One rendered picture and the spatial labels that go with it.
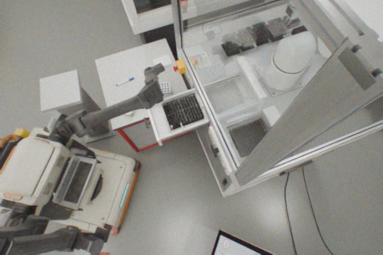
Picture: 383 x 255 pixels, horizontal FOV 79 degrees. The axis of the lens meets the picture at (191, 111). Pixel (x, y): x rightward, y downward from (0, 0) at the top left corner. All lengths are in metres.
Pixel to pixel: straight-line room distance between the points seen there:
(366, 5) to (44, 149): 1.07
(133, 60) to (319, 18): 1.62
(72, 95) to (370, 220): 2.63
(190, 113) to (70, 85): 0.95
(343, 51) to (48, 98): 1.84
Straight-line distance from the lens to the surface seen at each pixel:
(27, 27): 3.81
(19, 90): 3.24
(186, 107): 1.52
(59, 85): 2.00
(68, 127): 1.19
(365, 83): 0.38
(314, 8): 0.42
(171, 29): 2.11
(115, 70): 1.89
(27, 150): 1.10
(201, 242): 2.21
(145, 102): 0.96
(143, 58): 1.90
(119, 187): 2.06
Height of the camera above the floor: 2.24
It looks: 66 degrees down
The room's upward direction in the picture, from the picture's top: 3 degrees counter-clockwise
